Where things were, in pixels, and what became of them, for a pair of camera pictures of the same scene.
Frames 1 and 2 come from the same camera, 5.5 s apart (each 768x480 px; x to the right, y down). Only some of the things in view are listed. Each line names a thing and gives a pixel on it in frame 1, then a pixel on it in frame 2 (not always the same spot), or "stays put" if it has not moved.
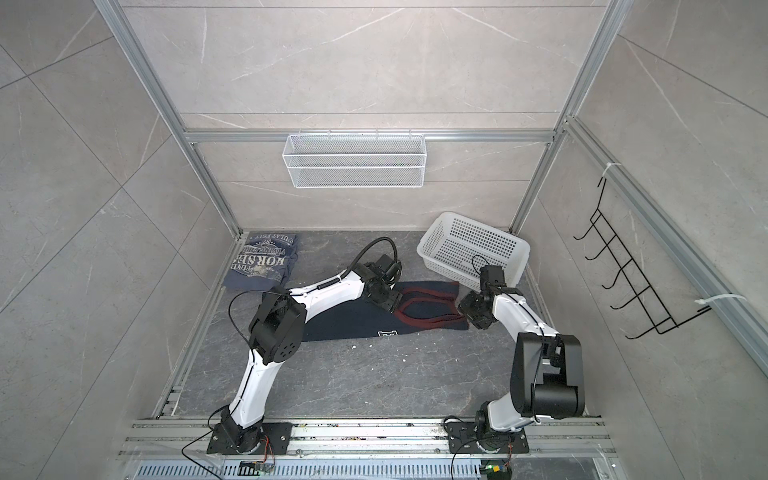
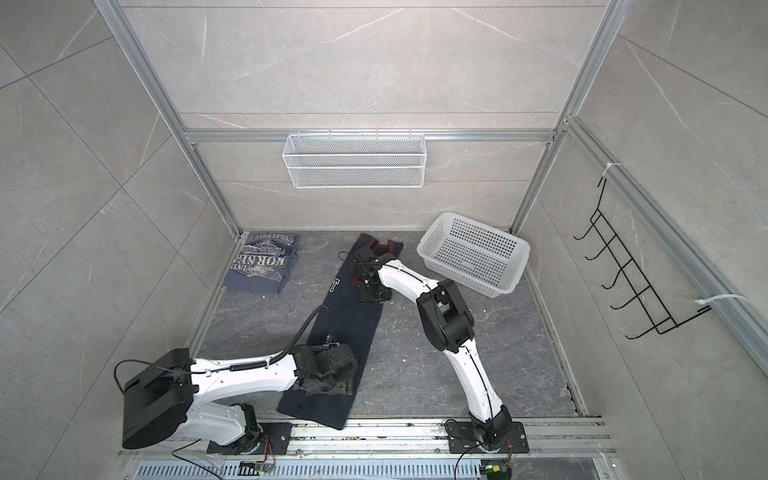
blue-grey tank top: x=263 y=262 stays put
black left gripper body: x=389 y=296 → x=335 y=387
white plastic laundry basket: x=461 y=247 stays put
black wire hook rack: x=662 y=322 stays put
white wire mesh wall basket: x=355 y=160 stays put
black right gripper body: x=473 y=308 → x=367 y=293
